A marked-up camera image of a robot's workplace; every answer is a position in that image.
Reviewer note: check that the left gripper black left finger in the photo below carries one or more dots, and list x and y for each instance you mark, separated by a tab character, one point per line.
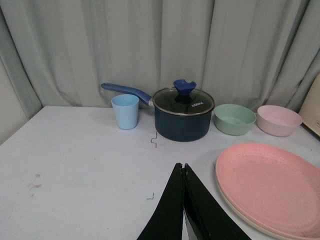
166	222

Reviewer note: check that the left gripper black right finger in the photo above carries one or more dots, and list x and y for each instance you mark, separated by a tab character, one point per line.
205	218

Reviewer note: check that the pink plate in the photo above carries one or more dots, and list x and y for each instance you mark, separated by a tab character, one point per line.
270	185

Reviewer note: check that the cream plate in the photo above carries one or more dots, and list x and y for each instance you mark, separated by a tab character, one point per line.
235	210

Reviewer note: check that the dark blue saucepan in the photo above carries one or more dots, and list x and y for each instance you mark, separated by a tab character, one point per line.
177	128

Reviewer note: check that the green bowl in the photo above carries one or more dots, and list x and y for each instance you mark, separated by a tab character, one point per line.
233	120

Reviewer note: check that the pink bowl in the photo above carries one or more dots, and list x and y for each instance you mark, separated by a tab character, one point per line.
277	120

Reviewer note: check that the light blue cup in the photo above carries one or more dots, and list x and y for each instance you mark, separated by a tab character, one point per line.
126	107

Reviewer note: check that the glass pot lid, blue knob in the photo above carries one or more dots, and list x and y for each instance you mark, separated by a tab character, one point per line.
183	99

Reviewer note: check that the cream toaster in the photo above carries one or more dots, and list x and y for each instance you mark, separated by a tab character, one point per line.
310	109

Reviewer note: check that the grey curtain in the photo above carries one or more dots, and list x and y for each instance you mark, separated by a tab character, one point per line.
245	52

